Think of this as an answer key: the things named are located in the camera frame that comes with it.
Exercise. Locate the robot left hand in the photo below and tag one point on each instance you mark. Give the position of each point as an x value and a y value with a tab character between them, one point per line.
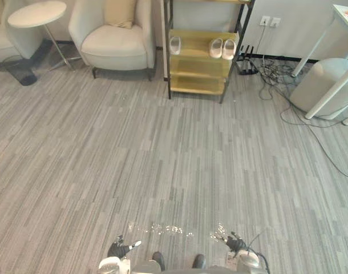
119	249

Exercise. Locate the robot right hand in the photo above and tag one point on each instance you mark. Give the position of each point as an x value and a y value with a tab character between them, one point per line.
234	242

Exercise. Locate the robot left arm silver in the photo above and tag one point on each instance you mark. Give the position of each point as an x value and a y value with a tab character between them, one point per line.
112	266

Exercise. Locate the robot right arm silver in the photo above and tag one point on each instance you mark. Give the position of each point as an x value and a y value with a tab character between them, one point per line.
249	261

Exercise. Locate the robot right dark foot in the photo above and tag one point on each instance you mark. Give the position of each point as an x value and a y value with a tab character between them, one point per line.
198	260

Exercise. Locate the robot dark foot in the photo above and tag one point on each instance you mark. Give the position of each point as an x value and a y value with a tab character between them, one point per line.
198	260
158	259

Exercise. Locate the robot left dark foot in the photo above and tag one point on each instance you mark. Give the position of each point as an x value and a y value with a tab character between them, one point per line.
158	259

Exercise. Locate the robot silver body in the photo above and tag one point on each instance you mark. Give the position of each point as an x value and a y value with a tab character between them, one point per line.
174	269

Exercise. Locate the white cylindrical air purifier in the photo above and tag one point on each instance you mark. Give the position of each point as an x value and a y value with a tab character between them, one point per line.
319	85

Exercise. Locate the black wifi router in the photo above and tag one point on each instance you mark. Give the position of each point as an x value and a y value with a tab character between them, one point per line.
246	61

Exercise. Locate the white slipper of pair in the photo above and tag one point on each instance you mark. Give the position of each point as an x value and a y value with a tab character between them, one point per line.
228	49
215	47

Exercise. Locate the single white slipper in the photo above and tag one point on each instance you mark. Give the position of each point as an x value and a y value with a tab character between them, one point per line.
175	45

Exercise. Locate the white desk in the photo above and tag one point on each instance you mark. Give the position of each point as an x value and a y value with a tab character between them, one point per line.
335	57

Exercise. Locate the cream upholstered armchair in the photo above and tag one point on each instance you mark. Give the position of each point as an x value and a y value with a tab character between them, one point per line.
114	37

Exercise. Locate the beige cushion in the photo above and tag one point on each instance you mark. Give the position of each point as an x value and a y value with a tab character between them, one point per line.
119	12

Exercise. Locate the round white side table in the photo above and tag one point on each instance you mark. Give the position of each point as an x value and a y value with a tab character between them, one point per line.
41	25

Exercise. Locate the cream sofa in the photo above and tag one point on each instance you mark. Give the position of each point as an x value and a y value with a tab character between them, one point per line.
7	32

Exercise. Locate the black frame wooden shoe rack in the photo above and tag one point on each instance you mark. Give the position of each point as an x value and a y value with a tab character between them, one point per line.
202	48

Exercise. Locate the white wall socket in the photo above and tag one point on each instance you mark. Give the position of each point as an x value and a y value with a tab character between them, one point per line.
264	20
274	22

